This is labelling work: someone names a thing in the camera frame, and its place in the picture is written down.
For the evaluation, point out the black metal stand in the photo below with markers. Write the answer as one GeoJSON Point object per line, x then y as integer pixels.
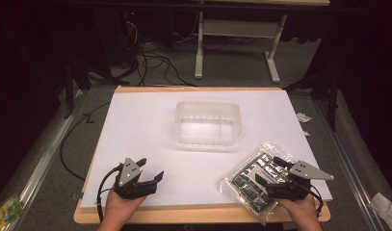
{"type": "Point", "coordinates": [325, 89]}
{"type": "Point", "coordinates": [75, 83]}

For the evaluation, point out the crumpled white paper scrap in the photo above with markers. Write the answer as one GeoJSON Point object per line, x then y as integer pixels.
{"type": "Point", "coordinates": [303, 117]}

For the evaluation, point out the white sheet table cover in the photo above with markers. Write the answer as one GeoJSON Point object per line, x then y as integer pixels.
{"type": "Point", "coordinates": [190, 154]}

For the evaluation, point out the green yellow snack packet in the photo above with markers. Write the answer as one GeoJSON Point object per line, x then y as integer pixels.
{"type": "Point", "coordinates": [5, 213]}

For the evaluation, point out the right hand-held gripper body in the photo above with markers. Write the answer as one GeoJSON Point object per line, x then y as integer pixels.
{"type": "Point", "coordinates": [296, 183]}

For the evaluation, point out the person's right hand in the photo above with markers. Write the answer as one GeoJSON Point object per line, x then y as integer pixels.
{"type": "Point", "coordinates": [301, 211]}

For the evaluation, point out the small white paper scrap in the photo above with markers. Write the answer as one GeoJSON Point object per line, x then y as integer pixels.
{"type": "Point", "coordinates": [306, 133]}

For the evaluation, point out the clear plastic storage bin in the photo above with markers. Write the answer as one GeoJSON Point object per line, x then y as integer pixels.
{"type": "Point", "coordinates": [207, 123]}

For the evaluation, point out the person's left hand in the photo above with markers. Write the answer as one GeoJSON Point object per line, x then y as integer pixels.
{"type": "Point", "coordinates": [119, 208]}

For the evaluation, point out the white crumpled cloth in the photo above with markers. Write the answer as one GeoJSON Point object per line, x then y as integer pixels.
{"type": "Point", "coordinates": [385, 208]}

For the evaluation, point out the white metal desk frame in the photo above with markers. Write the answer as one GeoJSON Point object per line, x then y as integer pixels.
{"type": "Point", "coordinates": [235, 32]}

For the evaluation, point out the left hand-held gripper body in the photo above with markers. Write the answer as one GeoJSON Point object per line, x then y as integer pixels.
{"type": "Point", "coordinates": [130, 179]}

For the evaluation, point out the clear plastic snack package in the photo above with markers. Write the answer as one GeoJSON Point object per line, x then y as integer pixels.
{"type": "Point", "coordinates": [252, 179]}

